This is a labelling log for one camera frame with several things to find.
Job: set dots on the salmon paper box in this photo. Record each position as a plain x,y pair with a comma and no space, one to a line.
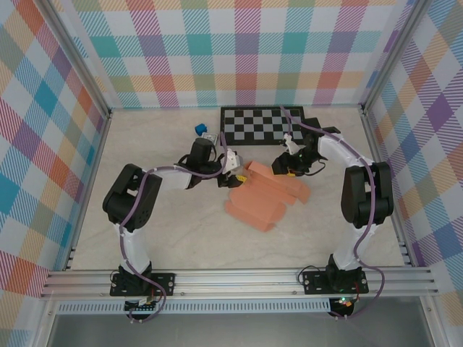
260,202

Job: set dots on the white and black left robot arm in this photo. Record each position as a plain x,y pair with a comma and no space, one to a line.
130,195

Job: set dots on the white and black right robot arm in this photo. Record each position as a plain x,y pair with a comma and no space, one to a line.
365,195

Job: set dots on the blue playing card box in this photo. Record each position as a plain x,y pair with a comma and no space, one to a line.
210,137

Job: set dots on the small blue block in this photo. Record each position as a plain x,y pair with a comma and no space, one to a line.
201,129

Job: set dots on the black grey checkerboard panel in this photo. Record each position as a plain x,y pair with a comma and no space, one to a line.
260,126

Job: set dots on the small controller circuit board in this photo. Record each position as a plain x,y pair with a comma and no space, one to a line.
143,305
343,303

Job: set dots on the grey metal panel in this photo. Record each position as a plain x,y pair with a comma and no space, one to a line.
235,330

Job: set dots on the aluminium table side rail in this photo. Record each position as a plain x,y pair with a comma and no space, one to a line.
387,188
88,188

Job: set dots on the aluminium mounting rail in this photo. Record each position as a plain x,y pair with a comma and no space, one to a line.
235,282

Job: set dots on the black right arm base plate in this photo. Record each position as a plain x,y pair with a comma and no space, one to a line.
313,283

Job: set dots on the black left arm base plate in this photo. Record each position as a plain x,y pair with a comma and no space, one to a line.
166,282

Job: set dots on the aluminium frame post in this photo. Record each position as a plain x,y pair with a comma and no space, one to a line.
396,58
77,59

